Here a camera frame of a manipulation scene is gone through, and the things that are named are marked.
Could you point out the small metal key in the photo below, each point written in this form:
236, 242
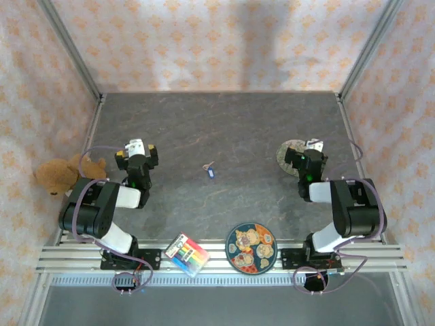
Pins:
211, 164

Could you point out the blue plastic key tag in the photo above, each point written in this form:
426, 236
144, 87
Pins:
211, 173

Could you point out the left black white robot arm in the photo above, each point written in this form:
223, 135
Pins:
91, 210

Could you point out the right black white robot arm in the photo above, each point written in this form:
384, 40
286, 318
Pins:
357, 214

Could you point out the brown teddy bear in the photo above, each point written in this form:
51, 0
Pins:
59, 173

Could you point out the coloured marker pen box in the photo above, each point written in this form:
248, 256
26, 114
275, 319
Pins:
187, 254

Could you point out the round bear cartoon coaster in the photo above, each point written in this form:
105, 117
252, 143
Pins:
251, 248

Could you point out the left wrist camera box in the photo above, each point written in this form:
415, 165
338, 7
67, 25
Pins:
137, 146

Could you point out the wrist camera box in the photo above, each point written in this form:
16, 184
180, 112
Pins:
314, 145
137, 146

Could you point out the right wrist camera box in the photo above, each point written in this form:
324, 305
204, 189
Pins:
314, 145

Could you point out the left aluminium side rail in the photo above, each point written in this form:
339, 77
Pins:
91, 132

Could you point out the aluminium side rail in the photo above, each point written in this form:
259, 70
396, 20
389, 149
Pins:
91, 132
347, 125

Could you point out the right aluminium side rail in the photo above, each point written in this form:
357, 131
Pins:
347, 125

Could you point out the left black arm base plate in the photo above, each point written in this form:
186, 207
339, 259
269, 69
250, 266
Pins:
151, 259

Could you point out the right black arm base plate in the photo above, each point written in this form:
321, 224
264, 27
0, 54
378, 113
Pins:
292, 258

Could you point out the aluminium front frame rail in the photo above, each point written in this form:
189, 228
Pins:
217, 262

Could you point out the right aluminium frame post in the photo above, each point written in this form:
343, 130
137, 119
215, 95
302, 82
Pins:
367, 51

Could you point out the aluminium frame post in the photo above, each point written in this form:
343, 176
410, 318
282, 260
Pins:
367, 51
72, 51

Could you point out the left aluminium frame post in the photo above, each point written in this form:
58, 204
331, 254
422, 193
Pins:
72, 51

